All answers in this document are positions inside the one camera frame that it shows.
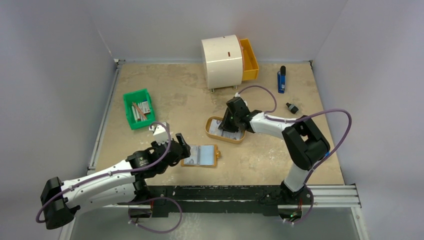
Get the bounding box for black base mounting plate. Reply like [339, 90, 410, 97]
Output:
[127, 185, 313, 220]

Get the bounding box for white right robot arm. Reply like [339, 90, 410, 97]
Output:
[219, 96, 331, 204]

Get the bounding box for cream round drawer cabinet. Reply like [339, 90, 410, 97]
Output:
[201, 34, 244, 92]

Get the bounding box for card pack in bin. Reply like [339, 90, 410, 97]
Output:
[138, 101, 151, 114]

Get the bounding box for small black knob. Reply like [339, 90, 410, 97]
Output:
[286, 102, 299, 114]

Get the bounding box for pens in green bin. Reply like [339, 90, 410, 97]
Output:
[132, 102, 147, 122]

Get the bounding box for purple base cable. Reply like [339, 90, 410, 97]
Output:
[127, 194, 183, 234]
[281, 187, 315, 227]

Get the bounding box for tan oval tray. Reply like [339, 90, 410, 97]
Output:
[205, 116, 245, 144]

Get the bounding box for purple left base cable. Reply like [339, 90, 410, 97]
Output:
[127, 194, 183, 234]

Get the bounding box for yellow open drawer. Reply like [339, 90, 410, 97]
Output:
[239, 38, 259, 81]

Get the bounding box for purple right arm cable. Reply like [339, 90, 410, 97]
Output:
[236, 85, 352, 186]

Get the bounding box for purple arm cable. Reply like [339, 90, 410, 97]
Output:
[35, 121, 172, 224]
[236, 85, 352, 186]

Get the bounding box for yellow leather card holder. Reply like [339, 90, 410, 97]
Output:
[181, 144, 221, 168]

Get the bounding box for green plastic bin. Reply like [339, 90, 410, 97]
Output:
[123, 88, 156, 130]

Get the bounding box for blue black marker tool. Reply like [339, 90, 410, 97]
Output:
[277, 65, 286, 94]

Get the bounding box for white patterned credit card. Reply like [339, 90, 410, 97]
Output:
[183, 145, 200, 166]

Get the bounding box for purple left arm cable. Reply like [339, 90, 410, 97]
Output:
[35, 121, 172, 224]

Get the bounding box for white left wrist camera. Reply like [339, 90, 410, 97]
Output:
[149, 121, 169, 145]

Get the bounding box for aluminium frame rail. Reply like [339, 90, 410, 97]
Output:
[59, 59, 363, 240]

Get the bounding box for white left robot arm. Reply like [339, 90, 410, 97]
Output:
[36, 133, 191, 230]

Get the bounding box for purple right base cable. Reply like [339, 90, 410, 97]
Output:
[281, 187, 315, 227]

